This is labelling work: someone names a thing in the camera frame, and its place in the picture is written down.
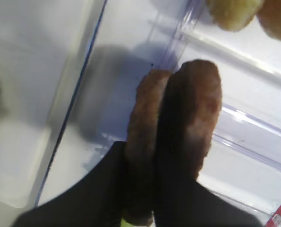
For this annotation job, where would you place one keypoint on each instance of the left bun half right rack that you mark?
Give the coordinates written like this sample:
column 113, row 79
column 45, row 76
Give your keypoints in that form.
column 233, row 15

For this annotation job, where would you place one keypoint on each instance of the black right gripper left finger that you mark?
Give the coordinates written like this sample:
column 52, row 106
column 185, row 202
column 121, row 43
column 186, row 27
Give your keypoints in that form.
column 97, row 200

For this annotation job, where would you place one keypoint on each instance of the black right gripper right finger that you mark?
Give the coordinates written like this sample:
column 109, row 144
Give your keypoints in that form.
column 180, row 201

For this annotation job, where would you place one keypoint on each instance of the clear acrylic right rack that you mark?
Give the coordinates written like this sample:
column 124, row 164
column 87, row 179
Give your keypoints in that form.
column 135, row 36

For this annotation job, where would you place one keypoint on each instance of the brown meat patty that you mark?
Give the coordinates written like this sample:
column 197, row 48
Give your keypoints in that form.
column 189, row 112
column 140, row 148

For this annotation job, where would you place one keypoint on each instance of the metal baking tray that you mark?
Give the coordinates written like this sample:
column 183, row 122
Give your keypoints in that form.
column 43, row 47

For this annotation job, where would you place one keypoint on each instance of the bun half rack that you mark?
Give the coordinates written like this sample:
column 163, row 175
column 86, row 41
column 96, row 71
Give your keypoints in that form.
column 269, row 17
column 233, row 15

